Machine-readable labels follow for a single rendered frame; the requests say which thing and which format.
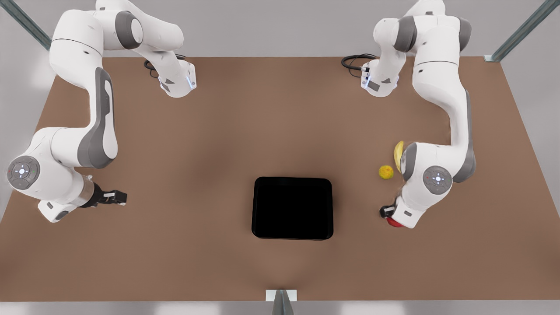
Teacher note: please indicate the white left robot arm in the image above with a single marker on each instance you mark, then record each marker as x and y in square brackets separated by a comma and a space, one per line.
[442, 92]

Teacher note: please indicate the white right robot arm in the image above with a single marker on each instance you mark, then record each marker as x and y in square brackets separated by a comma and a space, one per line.
[103, 122]

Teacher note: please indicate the red apple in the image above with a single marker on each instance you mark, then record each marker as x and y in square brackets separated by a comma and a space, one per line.
[393, 222]

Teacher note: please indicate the yellow lemon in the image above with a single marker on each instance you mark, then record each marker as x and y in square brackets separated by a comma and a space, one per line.
[386, 172]

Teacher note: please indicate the yellow banana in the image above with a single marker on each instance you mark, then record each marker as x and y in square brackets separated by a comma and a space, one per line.
[398, 152]

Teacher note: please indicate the black rectangular tray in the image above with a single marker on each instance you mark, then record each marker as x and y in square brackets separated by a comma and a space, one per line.
[292, 208]

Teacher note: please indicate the silver frame post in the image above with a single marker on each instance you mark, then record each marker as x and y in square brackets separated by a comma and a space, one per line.
[282, 302]
[26, 22]
[520, 33]

